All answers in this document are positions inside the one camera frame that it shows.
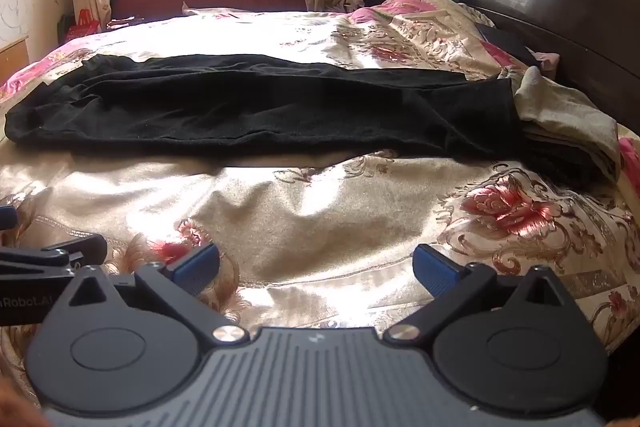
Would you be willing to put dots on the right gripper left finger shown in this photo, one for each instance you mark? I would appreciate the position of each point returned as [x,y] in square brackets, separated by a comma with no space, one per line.
[173,290]

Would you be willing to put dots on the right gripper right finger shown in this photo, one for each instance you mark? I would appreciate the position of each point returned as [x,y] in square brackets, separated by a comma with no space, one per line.
[456,290]

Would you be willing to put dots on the black pants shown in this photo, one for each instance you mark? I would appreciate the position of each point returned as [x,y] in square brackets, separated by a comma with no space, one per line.
[242,105]

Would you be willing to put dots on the floral satin bedspread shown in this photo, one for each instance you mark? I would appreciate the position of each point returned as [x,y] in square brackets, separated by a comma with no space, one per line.
[324,240]

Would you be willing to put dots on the folded grey-green garment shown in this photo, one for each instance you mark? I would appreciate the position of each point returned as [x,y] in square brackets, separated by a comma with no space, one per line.
[565,116]

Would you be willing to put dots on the wooden bedside cabinet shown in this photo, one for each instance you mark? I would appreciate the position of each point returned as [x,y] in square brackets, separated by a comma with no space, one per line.
[13,58]

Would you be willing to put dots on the red shopping bag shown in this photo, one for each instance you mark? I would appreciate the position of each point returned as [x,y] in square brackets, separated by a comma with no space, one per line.
[84,26]

